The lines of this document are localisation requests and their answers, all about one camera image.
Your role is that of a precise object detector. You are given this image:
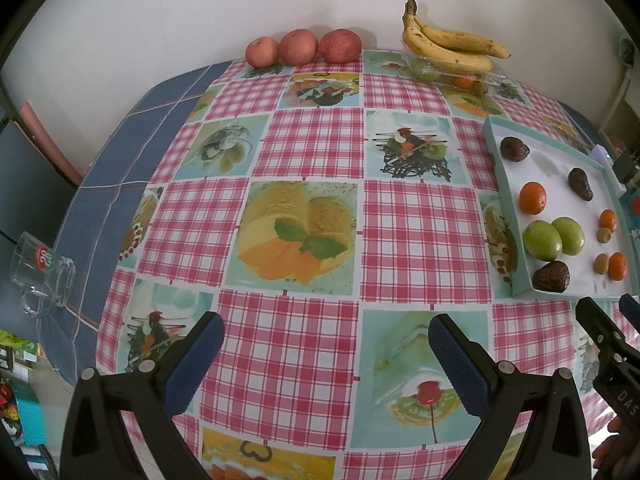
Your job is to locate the black charger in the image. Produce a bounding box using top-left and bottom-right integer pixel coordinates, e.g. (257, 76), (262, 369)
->
(612, 152), (638, 183)

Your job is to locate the elongated dark brown avocado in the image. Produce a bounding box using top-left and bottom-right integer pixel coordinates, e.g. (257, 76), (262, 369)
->
(567, 167), (596, 202)

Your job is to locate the person's right hand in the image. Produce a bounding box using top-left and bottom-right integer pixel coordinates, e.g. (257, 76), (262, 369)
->
(591, 417), (640, 480)

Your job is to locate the teal cardboard tray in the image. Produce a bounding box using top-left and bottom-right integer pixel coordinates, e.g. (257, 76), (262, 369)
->
(482, 115), (640, 301)

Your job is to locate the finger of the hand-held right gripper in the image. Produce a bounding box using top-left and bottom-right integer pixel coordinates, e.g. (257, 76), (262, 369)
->
(575, 296), (628, 361)
(618, 293), (640, 333)

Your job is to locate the clear plastic container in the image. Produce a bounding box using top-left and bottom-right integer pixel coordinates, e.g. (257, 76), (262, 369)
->
(402, 47), (507, 97)

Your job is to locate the pink wooden frame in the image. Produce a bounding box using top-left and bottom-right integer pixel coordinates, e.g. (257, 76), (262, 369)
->
(15, 101), (83, 188)

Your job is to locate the pink checked printed tablecloth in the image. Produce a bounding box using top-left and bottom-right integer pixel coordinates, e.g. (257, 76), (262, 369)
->
(95, 49), (626, 480)

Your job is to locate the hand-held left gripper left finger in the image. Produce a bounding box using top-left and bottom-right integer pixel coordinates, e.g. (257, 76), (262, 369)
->
(59, 311), (226, 480)

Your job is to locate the red apple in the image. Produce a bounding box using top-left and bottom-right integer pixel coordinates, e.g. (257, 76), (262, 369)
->
(319, 28), (362, 64)
(245, 36), (281, 68)
(278, 29), (319, 66)

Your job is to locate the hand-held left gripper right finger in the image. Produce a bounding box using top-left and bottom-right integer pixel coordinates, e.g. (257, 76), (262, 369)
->
(427, 312), (592, 480)

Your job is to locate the yellow banana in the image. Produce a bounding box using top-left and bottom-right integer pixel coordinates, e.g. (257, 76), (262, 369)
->
(404, 0), (512, 59)
(401, 10), (494, 73)

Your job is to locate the clear glass mug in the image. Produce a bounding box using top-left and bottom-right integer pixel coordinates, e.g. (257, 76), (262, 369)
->
(9, 232), (77, 320)

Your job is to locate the green apple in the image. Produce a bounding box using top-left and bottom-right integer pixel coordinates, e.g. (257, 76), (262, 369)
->
(551, 216), (586, 257)
(522, 220), (563, 262)

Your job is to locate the teal box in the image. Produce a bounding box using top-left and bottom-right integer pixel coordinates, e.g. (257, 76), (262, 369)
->
(15, 392), (49, 447)

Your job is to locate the teal plastic device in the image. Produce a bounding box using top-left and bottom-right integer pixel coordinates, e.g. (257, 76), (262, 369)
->
(620, 190), (640, 231)

